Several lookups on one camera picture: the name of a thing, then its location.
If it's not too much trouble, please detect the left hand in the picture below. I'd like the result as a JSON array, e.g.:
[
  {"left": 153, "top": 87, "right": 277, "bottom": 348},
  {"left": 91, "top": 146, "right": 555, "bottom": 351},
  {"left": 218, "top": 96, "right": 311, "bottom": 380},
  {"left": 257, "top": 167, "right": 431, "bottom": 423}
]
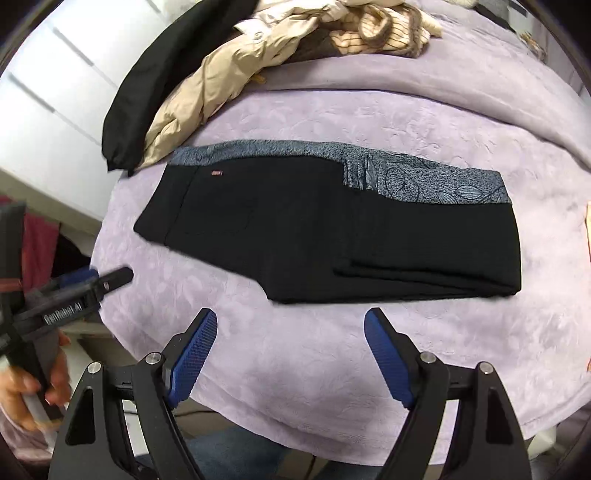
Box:
[{"left": 1, "top": 331, "right": 72, "bottom": 432}]

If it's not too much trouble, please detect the blue jeans leg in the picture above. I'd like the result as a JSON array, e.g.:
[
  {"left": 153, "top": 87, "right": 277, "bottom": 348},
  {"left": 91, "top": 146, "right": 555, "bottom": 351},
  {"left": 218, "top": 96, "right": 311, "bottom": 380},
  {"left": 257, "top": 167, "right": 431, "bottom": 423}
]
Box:
[{"left": 184, "top": 423, "right": 385, "bottom": 480}]

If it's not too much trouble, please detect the white wardrobe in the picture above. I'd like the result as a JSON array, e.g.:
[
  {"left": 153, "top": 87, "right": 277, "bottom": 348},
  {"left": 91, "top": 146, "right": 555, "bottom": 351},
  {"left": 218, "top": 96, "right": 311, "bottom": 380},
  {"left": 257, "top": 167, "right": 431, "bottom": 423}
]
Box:
[{"left": 1, "top": 0, "right": 188, "bottom": 220}]

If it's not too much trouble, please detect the lilac embossed bed blanket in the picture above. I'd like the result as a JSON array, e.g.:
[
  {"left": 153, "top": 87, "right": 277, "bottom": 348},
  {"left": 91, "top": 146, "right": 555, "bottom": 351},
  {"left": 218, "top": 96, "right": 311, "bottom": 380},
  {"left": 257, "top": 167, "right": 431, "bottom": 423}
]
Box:
[{"left": 92, "top": 89, "right": 590, "bottom": 465}]

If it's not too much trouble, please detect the black garment on bed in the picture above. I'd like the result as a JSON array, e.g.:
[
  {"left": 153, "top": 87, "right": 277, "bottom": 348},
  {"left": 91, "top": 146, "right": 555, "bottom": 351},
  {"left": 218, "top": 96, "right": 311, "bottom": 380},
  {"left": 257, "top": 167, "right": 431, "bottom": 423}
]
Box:
[{"left": 101, "top": 0, "right": 257, "bottom": 172}]

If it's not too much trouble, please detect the beige jacket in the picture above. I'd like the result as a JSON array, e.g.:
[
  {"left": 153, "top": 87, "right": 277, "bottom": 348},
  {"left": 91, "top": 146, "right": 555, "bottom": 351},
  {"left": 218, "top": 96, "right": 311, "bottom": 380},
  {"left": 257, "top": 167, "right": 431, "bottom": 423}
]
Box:
[{"left": 138, "top": 1, "right": 348, "bottom": 169}]

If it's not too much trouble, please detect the striped cream garment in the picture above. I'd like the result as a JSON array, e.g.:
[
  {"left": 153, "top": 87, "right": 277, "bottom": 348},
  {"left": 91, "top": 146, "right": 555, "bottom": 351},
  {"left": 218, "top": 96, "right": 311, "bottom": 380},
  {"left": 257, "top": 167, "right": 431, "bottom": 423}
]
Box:
[{"left": 329, "top": 3, "right": 443, "bottom": 58}]

